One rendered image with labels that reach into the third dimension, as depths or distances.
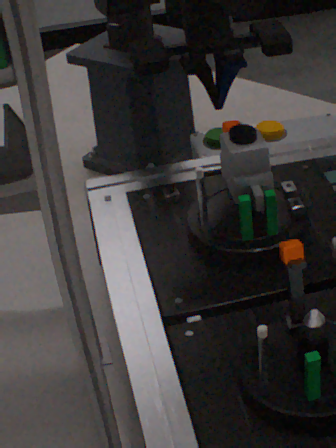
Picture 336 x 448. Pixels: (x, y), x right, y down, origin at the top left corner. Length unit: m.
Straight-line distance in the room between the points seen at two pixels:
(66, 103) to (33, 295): 0.54
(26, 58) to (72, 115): 0.91
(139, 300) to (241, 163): 0.18
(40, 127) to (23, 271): 0.54
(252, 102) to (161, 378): 0.76
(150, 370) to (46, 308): 0.28
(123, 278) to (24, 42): 0.42
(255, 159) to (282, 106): 0.57
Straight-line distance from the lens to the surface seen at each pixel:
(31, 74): 0.67
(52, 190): 0.71
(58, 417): 0.99
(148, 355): 0.91
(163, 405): 0.85
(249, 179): 0.96
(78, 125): 1.53
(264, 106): 1.52
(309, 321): 0.79
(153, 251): 1.01
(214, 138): 1.20
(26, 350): 1.08
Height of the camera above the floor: 1.56
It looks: 34 degrees down
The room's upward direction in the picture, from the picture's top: 8 degrees counter-clockwise
